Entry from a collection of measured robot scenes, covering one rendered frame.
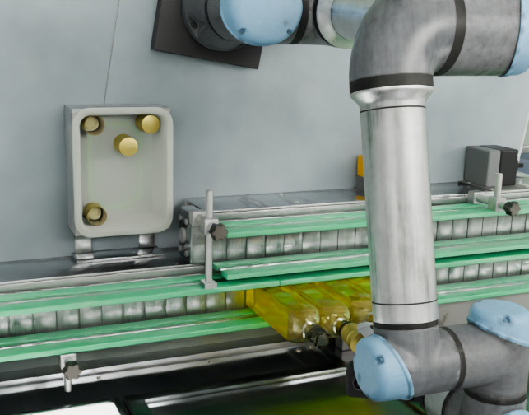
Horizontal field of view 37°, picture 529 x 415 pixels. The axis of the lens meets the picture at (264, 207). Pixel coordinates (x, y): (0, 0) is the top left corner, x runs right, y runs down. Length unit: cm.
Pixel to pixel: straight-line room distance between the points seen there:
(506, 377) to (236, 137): 77
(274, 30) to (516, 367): 63
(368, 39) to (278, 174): 72
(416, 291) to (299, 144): 75
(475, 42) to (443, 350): 35
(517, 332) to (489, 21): 36
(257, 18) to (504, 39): 44
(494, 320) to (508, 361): 5
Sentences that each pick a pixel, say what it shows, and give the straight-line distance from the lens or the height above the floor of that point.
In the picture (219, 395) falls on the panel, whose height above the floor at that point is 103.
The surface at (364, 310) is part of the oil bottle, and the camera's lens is 134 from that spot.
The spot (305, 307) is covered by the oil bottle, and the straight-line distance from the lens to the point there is 131.
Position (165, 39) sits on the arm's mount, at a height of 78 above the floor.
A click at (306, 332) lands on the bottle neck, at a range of 127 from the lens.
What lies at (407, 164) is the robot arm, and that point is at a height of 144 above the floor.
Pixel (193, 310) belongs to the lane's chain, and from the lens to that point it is 144.
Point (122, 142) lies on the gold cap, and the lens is 140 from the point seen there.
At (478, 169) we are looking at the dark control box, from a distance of 177.
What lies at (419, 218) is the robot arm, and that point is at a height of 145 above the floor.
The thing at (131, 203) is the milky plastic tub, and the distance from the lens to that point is 147.
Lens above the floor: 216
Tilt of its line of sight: 64 degrees down
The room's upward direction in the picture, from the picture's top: 118 degrees clockwise
